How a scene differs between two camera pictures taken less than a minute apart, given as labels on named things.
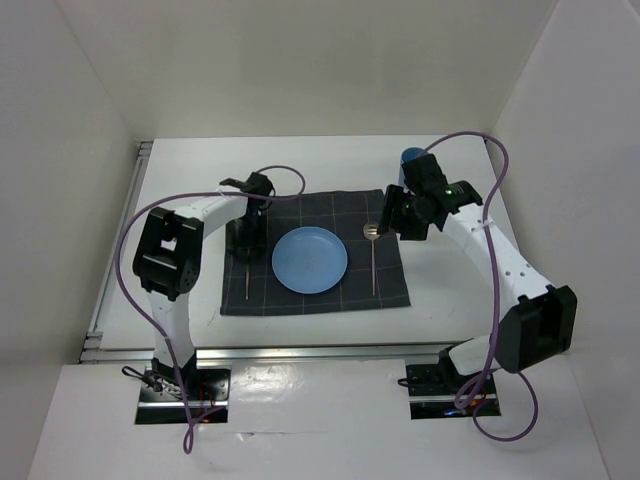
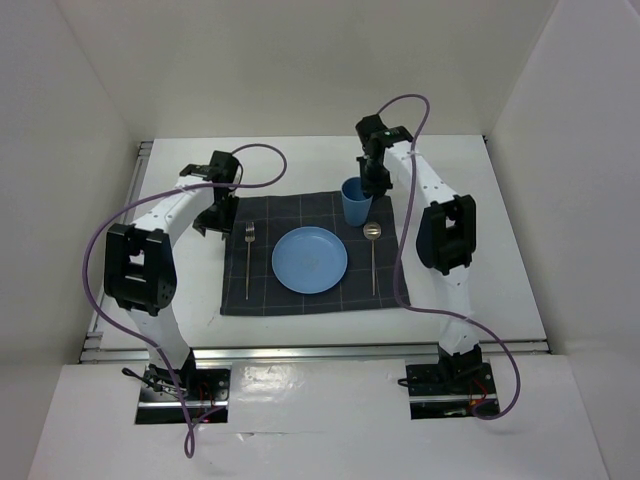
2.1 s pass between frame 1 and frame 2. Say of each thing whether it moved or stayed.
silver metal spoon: stayed
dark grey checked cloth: stayed
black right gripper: moved
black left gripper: moved
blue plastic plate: stayed
